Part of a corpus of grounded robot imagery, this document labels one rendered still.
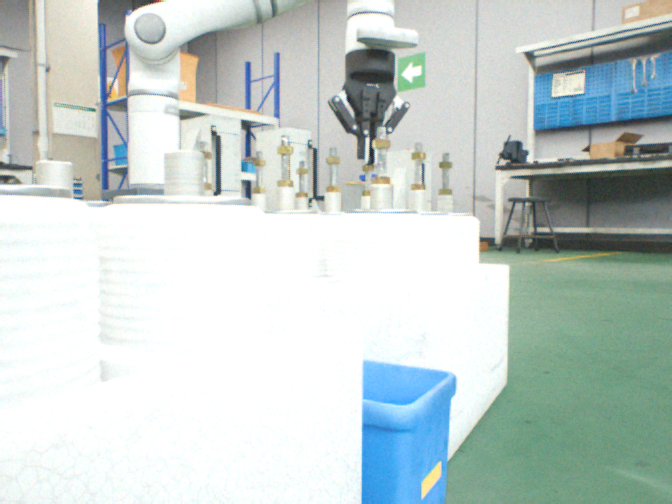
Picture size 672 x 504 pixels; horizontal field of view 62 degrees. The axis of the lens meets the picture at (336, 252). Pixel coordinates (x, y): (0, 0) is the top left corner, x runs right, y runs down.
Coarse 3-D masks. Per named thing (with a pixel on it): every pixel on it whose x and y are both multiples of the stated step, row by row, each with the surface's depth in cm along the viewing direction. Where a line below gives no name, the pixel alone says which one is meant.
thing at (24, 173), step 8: (0, 56) 558; (8, 56) 547; (16, 56) 551; (0, 80) 567; (0, 88) 567; (0, 96) 567; (0, 104) 567; (8, 104) 572; (0, 112) 567; (8, 112) 572; (0, 120) 567; (8, 120) 572; (8, 128) 573; (8, 136) 573; (8, 144) 573; (0, 160) 566; (0, 168) 515; (8, 168) 517; (16, 168) 522; (24, 168) 527; (32, 168) 533; (0, 176) 570; (8, 176) 568; (16, 176) 524; (24, 176) 529
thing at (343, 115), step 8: (336, 96) 82; (328, 104) 84; (336, 104) 82; (344, 104) 82; (336, 112) 84; (344, 112) 82; (344, 120) 83; (352, 120) 83; (344, 128) 84; (352, 128) 83
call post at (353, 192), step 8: (352, 184) 102; (360, 184) 101; (352, 192) 102; (360, 192) 101; (392, 192) 105; (352, 200) 102; (360, 200) 101; (392, 200) 105; (352, 208) 102; (360, 208) 101; (392, 208) 105
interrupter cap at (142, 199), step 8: (120, 200) 30; (128, 200) 29; (136, 200) 29; (144, 200) 29; (152, 200) 28; (160, 200) 28; (168, 200) 28; (176, 200) 28; (184, 200) 29; (192, 200) 29; (200, 200) 29; (208, 200) 29; (216, 200) 29; (224, 200) 30; (232, 200) 30; (240, 200) 31; (248, 200) 32
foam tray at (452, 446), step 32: (288, 288) 56; (320, 288) 54; (352, 288) 53; (384, 288) 53; (416, 288) 53; (448, 288) 55; (480, 288) 67; (352, 320) 53; (384, 320) 51; (416, 320) 50; (448, 320) 55; (480, 320) 68; (384, 352) 51; (416, 352) 50; (448, 352) 56; (480, 352) 68; (480, 384) 69; (480, 416) 69; (448, 448) 57
